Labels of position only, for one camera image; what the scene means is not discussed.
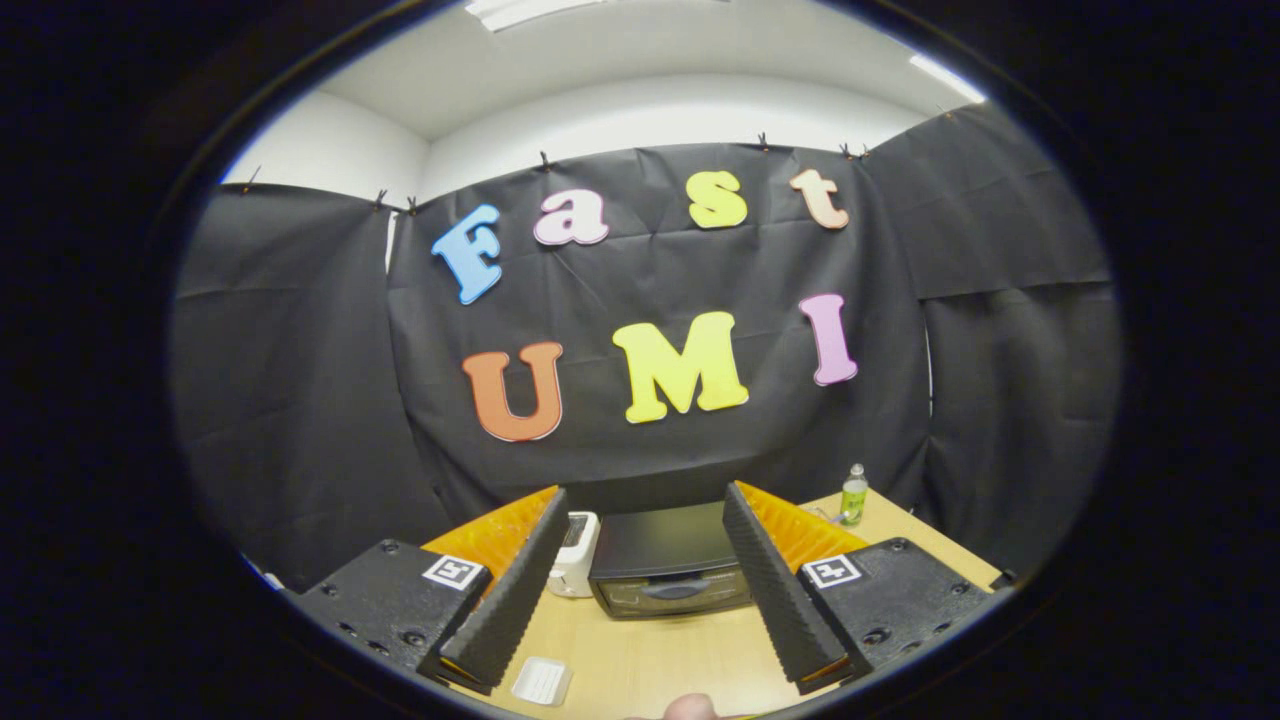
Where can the green drink bottle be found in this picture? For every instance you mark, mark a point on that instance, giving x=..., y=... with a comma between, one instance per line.
x=854, y=500

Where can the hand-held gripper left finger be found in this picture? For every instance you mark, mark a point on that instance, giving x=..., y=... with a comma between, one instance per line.
x=510, y=600

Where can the black toaster oven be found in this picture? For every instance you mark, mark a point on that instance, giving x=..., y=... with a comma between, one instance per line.
x=660, y=540

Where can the long ceiling light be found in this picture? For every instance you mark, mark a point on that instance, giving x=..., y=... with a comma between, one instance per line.
x=530, y=10

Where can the white pop-up toaster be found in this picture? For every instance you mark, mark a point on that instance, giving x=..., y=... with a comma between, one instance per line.
x=572, y=560

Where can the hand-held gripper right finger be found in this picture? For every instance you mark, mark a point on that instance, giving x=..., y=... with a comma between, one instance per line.
x=775, y=580

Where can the white rectangular tray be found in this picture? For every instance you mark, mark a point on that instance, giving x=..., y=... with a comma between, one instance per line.
x=540, y=682

